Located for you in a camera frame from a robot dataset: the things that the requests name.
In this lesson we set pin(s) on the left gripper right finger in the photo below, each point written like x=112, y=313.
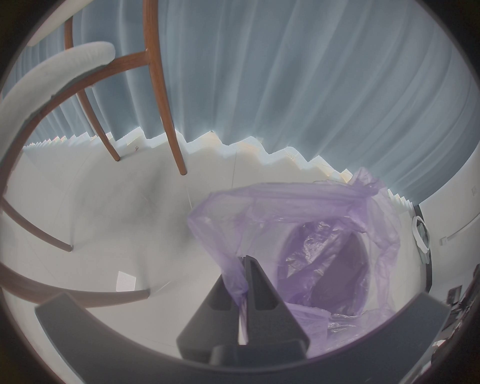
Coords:
x=273, y=326

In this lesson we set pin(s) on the wooden chair with white cushions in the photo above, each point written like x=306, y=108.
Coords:
x=56, y=69

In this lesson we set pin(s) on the pale blue curtain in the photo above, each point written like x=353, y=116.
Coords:
x=300, y=75

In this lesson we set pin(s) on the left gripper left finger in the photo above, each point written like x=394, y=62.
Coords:
x=210, y=322

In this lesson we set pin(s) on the white oval container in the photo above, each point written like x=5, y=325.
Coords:
x=415, y=228

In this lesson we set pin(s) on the purple plastic bag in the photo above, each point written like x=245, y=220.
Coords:
x=262, y=202

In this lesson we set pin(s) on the white trash bin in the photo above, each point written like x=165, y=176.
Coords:
x=268, y=243

